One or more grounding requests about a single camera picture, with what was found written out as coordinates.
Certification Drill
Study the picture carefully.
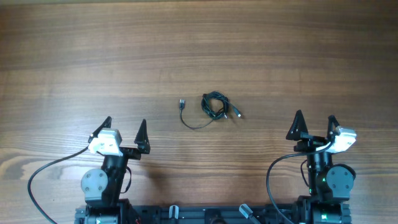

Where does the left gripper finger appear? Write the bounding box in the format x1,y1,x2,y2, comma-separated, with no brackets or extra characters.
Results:
88,116,112,143
134,119,150,154

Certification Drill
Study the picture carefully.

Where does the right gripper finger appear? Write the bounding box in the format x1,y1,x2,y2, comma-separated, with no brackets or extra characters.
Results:
326,115,340,140
285,110,308,141

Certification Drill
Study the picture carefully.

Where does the short black USB cable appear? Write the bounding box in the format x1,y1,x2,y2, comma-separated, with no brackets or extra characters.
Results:
178,98,215,131

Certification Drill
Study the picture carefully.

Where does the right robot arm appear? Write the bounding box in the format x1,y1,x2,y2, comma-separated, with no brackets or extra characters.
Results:
286,110,357,224

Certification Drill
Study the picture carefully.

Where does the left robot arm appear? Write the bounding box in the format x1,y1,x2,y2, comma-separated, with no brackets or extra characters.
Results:
74,116,150,224

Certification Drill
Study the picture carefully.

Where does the right camera black cable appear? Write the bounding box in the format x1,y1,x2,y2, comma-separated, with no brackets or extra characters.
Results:
266,141,335,224

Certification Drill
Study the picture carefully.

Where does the camera black cable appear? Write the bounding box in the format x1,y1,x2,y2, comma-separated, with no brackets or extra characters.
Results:
27,146,91,224
266,141,335,224

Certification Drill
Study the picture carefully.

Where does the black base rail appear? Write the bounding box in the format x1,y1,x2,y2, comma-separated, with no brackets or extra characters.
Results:
74,204,352,224

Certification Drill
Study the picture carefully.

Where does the left camera black cable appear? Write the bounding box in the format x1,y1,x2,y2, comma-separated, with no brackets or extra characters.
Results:
27,146,91,224

